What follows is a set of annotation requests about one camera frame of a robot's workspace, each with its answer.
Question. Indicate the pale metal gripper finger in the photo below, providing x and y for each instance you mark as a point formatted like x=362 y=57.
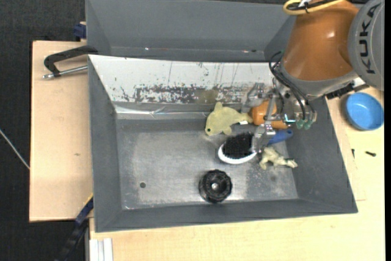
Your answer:
x=254 y=93
x=263 y=139

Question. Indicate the pale toy frog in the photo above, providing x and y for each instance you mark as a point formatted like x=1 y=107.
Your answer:
x=272 y=159

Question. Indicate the orange plastic bottle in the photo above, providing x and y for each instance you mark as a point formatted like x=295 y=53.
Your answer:
x=259 y=114

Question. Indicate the blue white black-bristle brush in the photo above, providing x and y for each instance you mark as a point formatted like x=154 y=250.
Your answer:
x=236 y=149

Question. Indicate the yellow-green toy dolphin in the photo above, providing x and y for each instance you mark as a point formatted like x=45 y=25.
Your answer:
x=221 y=120

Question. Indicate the black round knob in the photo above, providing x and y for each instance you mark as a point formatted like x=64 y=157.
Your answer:
x=215 y=186

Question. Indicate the blue bowl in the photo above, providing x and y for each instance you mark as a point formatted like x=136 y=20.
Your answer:
x=365 y=111

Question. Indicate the grey metal bin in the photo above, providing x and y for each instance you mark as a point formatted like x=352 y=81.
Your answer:
x=171 y=162

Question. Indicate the small black screw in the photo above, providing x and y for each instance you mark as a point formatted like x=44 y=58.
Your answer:
x=371 y=154

